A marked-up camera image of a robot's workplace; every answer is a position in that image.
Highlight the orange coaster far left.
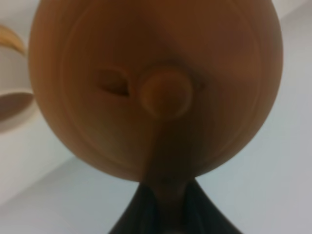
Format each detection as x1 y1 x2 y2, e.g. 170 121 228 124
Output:
0 25 27 56

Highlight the brown clay teapot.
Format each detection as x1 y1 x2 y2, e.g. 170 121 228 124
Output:
29 0 283 189

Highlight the white teacup far left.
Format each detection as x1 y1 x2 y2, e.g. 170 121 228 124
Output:
0 46 38 133

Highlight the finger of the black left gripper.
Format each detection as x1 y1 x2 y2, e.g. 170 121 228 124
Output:
183 179 241 234
110 183 158 234

